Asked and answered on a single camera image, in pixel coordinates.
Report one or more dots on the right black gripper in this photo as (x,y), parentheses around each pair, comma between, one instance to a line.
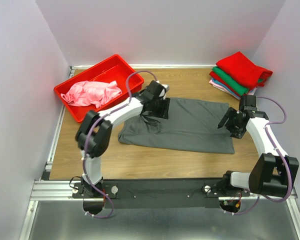
(236,133)

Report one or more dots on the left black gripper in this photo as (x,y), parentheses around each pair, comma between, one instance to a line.
(163,112)

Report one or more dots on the grey t-shirt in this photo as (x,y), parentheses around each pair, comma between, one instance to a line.
(192,125)

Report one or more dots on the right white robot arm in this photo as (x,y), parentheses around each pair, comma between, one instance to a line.
(274,173)

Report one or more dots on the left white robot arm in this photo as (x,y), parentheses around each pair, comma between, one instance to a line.
(93,135)

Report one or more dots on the folded green t-shirt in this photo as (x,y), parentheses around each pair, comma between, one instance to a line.
(238,88)

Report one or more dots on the folded pink t-shirt bottom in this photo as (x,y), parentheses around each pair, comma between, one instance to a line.
(223,88)

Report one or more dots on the folded blue t-shirt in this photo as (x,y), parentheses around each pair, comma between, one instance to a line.
(224,85)

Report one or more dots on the folded red t-shirt lower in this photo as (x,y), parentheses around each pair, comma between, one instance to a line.
(214,75)

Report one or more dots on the folded red t-shirt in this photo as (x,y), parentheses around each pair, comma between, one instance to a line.
(244,71)
(214,75)

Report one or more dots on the folded red t-shirt top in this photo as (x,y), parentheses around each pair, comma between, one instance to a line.
(244,71)

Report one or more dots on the red plastic tray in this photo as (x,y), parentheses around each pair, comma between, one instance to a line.
(114,68)

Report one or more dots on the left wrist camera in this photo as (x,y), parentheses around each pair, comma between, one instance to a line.
(165,89)

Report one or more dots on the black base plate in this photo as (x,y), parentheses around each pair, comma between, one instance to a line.
(198,200)

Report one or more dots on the aluminium front frame rail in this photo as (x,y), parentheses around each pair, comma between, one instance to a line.
(61,190)

